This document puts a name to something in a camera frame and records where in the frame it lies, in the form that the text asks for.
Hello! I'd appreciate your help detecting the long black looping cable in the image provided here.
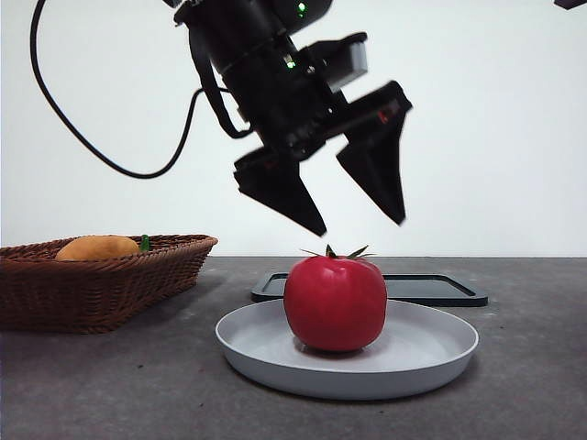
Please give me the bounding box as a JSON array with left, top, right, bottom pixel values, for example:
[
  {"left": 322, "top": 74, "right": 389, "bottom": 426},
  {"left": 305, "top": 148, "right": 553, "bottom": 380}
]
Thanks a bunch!
[{"left": 29, "top": 0, "right": 216, "bottom": 180}]

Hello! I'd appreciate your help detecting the black rectangular tray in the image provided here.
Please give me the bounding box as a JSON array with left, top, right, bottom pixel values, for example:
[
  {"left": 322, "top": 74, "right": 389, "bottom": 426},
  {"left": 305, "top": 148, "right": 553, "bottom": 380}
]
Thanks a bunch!
[{"left": 250, "top": 271, "right": 490, "bottom": 309}]

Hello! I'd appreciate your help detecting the short black wrist cable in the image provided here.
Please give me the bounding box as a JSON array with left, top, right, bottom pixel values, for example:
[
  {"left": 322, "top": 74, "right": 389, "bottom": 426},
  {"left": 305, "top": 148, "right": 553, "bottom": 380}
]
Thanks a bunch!
[{"left": 187, "top": 22, "right": 252, "bottom": 140}]

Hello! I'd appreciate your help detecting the brown wicker basket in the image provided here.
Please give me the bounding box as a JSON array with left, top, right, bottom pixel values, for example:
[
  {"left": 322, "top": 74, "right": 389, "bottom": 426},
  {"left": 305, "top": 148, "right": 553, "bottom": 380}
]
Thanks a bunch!
[{"left": 0, "top": 234, "right": 219, "bottom": 335}]

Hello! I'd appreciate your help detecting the grey round plate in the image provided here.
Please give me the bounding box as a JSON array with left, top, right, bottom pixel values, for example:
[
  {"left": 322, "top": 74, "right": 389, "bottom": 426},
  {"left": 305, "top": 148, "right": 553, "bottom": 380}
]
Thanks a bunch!
[{"left": 215, "top": 298, "right": 481, "bottom": 402}]

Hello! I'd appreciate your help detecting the red tomato with green stem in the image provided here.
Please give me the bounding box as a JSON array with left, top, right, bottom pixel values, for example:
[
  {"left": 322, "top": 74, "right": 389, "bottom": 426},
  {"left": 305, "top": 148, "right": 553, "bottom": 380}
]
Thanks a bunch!
[{"left": 282, "top": 244, "right": 389, "bottom": 353}]

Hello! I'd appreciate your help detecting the left wrist grey camera box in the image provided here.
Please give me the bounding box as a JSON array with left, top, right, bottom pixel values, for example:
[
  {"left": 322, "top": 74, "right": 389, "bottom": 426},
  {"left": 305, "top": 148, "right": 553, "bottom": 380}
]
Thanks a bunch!
[{"left": 320, "top": 32, "right": 370, "bottom": 91}]

